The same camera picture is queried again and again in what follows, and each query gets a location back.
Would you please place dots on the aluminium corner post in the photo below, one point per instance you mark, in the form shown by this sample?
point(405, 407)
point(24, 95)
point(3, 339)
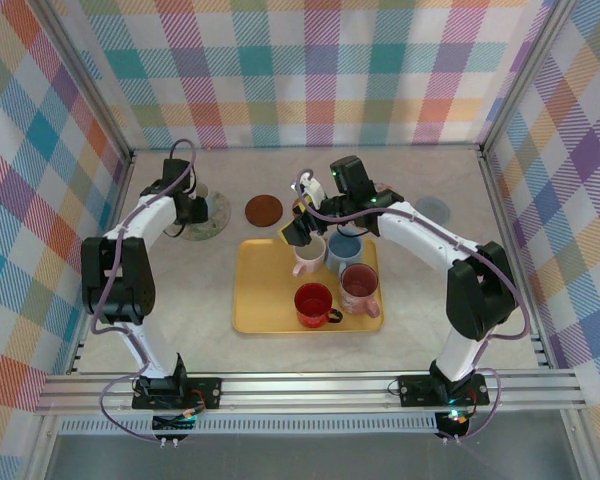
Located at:
point(95, 90)
point(522, 75)

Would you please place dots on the dark brown coaster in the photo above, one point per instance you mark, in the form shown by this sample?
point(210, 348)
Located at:
point(263, 210)

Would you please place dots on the light blue cup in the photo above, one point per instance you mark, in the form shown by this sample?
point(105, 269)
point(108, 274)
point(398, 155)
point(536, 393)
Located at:
point(203, 192)

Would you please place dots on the blue-grey coaster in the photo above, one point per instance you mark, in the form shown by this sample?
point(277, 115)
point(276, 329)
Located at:
point(432, 208)

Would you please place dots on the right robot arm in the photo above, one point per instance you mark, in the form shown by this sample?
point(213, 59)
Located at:
point(480, 295)

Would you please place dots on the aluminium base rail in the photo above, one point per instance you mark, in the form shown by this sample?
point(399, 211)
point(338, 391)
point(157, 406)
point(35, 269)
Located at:
point(305, 387)

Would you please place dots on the aluminium rear bar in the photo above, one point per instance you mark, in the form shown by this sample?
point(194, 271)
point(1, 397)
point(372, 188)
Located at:
point(305, 147)

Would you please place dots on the tan cork coaster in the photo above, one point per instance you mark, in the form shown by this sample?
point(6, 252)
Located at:
point(298, 206)

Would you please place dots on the aluminium side rail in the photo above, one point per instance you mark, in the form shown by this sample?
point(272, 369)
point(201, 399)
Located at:
point(486, 172)
point(125, 172)

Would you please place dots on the green floral coaster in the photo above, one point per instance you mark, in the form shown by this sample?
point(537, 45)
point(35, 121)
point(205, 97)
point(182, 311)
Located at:
point(220, 220)

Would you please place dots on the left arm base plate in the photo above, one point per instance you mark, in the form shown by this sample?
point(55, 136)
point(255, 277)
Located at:
point(207, 392)

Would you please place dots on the blue mug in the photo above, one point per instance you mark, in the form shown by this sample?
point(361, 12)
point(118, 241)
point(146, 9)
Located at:
point(345, 250)

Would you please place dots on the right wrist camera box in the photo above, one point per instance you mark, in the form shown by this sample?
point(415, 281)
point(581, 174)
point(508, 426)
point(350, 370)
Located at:
point(314, 190)

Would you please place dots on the pale pink cup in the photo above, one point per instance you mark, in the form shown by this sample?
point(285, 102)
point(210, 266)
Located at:
point(310, 260)

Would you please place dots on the yellow tray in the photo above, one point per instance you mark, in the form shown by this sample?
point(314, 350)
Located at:
point(265, 300)

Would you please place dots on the black controller board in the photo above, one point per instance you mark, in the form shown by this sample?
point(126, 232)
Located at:
point(172, 424)
point(455, 422)

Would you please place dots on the pink floral mug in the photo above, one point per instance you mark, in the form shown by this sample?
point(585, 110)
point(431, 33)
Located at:
point(358, 282)

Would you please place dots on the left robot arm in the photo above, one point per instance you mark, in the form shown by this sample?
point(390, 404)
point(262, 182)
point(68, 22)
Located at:
point(117, 280)

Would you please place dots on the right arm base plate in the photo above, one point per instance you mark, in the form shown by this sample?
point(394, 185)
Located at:
point(415, 390)

